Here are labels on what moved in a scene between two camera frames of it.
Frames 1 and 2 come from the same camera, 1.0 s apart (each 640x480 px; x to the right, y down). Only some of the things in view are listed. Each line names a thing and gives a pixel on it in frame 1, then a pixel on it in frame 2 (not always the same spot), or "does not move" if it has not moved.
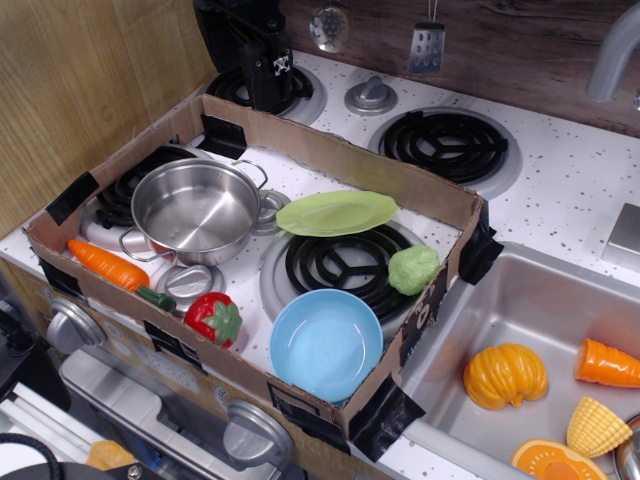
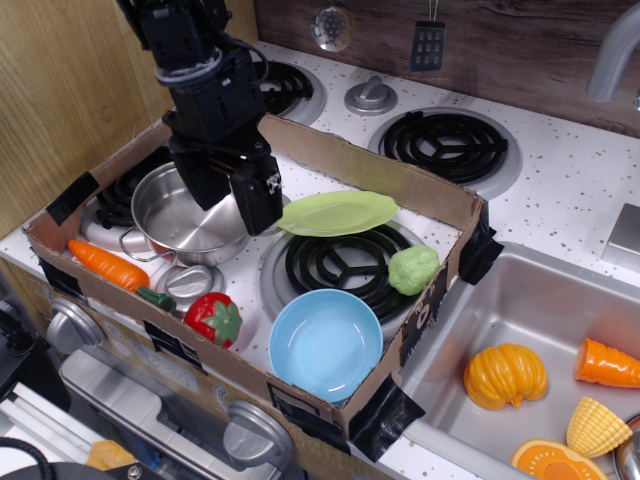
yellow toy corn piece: [595, 431] does not move
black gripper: [268, 70] to [218, 116]
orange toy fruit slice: [546, 459] does not move
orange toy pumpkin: [503, 375] does not move
